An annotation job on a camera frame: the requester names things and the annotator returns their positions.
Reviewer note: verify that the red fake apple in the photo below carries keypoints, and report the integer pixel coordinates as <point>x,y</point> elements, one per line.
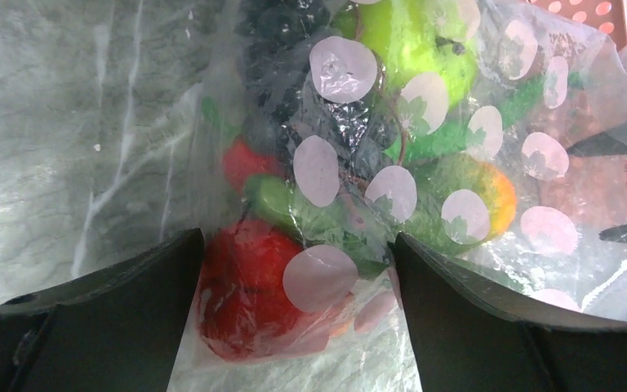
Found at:
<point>243,310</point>

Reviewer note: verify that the green fake apple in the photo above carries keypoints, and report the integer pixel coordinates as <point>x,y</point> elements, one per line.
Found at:
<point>412,37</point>

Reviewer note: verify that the small green fake pepper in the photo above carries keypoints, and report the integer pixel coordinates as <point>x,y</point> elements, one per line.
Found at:
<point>285,207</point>

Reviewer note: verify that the green fake chili pepper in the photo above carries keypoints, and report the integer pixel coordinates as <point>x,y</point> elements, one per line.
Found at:
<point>452,136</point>

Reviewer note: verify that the clear zip top bag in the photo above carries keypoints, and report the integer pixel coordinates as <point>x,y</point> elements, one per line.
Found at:
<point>551,252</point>

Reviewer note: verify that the dark fake grape bunch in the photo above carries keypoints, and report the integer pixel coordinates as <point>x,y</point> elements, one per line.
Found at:
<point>287,108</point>

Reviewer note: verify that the red fake chili pepper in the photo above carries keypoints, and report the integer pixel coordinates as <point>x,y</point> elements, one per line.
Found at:
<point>239,162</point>

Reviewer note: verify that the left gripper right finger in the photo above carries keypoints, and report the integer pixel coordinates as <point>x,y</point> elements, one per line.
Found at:
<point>470,333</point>

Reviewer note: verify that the orange fake fruit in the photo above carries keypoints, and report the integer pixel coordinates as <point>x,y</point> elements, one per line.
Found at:
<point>461,203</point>

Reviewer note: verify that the pink perforated plastic basket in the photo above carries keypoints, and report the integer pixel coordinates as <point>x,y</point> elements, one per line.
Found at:
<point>608,16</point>

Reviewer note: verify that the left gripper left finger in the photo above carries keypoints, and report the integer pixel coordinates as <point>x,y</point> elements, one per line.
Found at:
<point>116,329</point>

